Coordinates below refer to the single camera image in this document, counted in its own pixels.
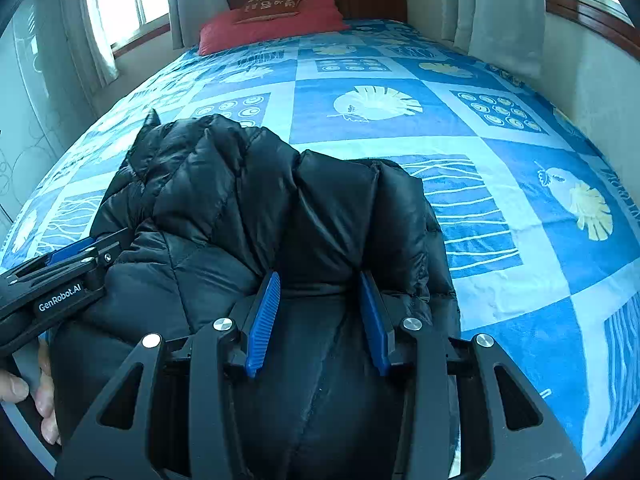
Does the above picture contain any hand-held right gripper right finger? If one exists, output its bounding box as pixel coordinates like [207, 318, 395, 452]
[360, 270, 589, 480]

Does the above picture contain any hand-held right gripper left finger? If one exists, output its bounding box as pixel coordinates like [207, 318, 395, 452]
[54, 271, 281, 480]

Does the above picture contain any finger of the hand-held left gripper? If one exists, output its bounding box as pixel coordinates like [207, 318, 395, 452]
[0, 241, 124, 307]
[47, 228, 135, 266]

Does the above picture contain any black puffer jacket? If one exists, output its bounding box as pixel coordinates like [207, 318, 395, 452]
[42, 109, 463, 480]

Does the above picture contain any person's left hand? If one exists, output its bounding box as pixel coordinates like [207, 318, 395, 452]
[0, 340, 62, 447]

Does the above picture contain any patterned glass wardrobe door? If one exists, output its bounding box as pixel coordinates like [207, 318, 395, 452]
[0, 0, 96, 223]

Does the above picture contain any blue patterned bedsheet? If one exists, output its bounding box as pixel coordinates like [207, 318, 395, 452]
[0, 19, 640, 476]

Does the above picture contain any white curtain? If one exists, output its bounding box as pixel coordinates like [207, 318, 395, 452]
[80, 0, 120, 89]
[166, 0, 224, 51]
[442, 0, 546, 79]

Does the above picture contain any red pillow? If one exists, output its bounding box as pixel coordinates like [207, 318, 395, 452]
[197, 0, 351, 56]

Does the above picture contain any brown printed cushion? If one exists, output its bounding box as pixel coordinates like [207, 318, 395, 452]
[232, 0, 304, 25]

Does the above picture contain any window with wooden sill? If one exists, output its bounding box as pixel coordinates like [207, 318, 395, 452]
[542, 0, 640, 61]

